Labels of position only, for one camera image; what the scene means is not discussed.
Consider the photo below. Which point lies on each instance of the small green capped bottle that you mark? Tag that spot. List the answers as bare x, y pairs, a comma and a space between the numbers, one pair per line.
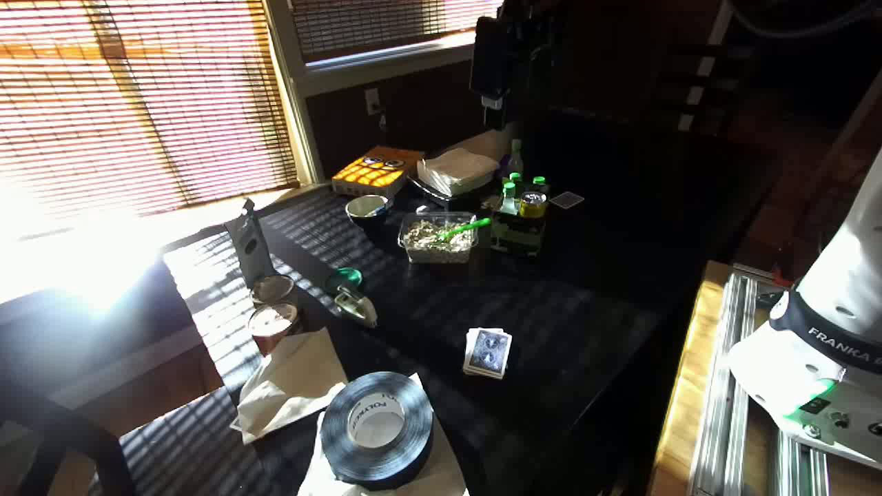
351, 298

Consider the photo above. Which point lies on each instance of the small dark bowl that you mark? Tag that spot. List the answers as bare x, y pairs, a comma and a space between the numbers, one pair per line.
368, 209

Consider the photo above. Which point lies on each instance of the black bottle holder carrier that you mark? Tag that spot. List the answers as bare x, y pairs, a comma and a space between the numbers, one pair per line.
510, 232

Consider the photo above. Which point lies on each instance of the green capped bottle left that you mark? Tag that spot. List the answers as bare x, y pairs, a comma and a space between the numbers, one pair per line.
510, 194

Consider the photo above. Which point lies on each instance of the folded white towel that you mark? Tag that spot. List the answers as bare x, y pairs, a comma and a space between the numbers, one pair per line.
456, 172

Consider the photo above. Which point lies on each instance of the white paper under tape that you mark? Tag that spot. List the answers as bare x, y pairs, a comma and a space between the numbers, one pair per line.
437, 477

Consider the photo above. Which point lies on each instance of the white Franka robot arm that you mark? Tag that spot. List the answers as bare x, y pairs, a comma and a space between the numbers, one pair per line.
817, 360

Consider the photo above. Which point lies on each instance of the white paper napkin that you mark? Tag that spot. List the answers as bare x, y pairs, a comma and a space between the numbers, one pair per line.
294, 382

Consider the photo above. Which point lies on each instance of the green capped bottle right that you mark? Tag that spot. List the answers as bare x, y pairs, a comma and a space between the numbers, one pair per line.
535, 199

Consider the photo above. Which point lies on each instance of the clear plastic food container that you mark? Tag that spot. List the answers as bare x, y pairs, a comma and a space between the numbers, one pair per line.
437, 239

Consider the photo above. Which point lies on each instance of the small white card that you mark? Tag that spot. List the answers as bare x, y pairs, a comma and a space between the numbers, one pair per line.
565, 199

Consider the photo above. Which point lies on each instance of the paper cup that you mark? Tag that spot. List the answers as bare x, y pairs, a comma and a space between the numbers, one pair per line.
271, 324

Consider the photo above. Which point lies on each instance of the playing card deck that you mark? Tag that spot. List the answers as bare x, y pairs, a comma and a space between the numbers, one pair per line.
485, 352

